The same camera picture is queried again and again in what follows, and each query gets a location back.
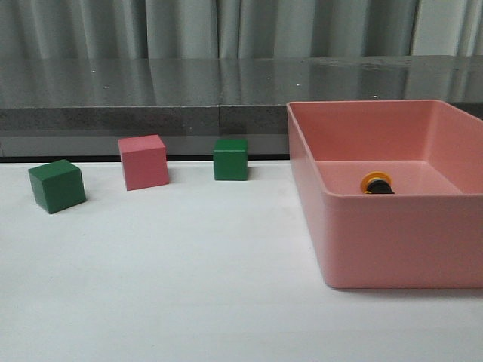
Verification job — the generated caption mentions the left green wooden cube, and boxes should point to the left green wooden cube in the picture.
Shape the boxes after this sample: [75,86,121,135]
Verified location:
[28,160,87,214]

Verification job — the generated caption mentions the green wooden cube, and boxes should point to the green wooden cube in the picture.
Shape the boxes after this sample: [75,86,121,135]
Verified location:
[28,160,87,214]
[213,139,248,181]

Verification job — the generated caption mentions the grey stone ledge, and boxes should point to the grey stone ledge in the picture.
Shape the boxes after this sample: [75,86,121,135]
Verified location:
[1,56,482,162]

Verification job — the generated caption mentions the yellow push button switch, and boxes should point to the yellow push button switch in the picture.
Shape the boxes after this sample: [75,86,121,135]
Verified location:
[360,171,394,195]

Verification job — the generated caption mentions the pink plastic bin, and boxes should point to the pink plastic bin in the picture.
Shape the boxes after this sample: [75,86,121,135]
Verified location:
[287,100,482,288]

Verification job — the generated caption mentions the grey curtain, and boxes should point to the grey curtain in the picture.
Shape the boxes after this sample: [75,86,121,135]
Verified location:
[1,1,482,59]

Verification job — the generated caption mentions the pink wooden cube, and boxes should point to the pink wooden cube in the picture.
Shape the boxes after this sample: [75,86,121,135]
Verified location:
[118,134,169,191]

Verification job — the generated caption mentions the right green wooden cube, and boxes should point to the right green wooden cube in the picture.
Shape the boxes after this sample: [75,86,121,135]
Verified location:
[213,139,248,181]

